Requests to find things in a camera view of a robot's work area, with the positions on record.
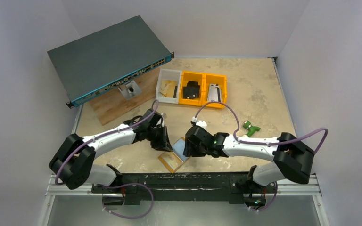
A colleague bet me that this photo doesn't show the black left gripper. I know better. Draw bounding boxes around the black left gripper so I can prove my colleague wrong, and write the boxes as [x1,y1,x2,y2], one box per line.
[146,124,173,152]

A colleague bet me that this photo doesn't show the yellow leather card holder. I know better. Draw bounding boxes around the yellow leather card holder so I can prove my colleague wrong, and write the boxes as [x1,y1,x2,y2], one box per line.
[158,137,190,173]

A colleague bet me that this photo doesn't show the gold cards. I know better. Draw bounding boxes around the gold cards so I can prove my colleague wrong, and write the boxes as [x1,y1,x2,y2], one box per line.
[159,80,178,98]

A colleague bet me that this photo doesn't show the black card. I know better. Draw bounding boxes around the black card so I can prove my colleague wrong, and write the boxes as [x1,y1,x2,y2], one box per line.
[187,81,200,89]
[182,86,200,99]

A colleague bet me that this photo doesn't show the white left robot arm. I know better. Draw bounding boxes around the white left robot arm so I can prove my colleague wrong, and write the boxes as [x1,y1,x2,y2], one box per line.
[49,108,173,193]

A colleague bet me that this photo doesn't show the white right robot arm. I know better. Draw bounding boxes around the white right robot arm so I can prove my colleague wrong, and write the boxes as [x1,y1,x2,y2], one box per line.
[183,125,315,192]

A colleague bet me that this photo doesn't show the green object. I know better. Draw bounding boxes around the green object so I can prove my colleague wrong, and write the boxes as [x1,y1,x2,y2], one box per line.
[243,120,261,137]

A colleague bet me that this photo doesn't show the white plastic bin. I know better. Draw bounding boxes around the white plastic bin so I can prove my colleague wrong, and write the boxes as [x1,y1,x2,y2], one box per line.
[155,68,182,104]

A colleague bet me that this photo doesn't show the wooden board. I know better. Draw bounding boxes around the wooden board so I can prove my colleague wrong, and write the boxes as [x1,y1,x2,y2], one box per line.
[88,68,160,125]

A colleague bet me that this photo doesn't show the yellow middle bin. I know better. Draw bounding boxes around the yellow middle bin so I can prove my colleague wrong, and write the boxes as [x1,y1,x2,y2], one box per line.
[178,71,205,106]

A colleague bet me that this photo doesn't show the yellow bin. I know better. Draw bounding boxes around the yellow bin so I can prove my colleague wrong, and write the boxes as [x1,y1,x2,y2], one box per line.
[202,73,228,109]
[178,71,205,106]

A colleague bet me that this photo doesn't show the yellow right bin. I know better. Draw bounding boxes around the yellow right bin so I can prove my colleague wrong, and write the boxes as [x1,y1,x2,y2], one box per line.
[202,73,228,109]

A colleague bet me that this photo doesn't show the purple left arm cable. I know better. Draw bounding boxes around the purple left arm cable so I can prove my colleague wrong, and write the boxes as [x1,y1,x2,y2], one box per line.
[54,99,160,186]

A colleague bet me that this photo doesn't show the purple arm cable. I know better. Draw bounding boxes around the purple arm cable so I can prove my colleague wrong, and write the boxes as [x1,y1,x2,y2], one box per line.
[54,99,160,186]
[192,101,329,155]

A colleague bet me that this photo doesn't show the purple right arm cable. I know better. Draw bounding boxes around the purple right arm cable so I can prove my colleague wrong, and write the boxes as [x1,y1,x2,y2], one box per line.
[192,101,329,155]

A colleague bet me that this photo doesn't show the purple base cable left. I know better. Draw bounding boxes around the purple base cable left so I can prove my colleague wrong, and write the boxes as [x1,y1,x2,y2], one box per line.
[101,182,155,220]

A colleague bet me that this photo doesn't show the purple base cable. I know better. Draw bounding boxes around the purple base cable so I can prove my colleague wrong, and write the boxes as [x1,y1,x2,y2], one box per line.
[247,182,279,213]
[101,182,155,220]

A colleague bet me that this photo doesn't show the grey metal bracket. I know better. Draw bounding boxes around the grey metal bracket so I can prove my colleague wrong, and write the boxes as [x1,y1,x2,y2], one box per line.
[118,80,142,100]

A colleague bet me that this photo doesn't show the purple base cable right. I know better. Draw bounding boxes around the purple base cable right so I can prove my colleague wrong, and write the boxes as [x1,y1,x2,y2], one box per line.
[247,182,279,213]

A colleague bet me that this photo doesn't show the grey network switch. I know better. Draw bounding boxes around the grey network switch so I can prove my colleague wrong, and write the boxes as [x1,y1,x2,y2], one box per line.
[47,16,174,108]

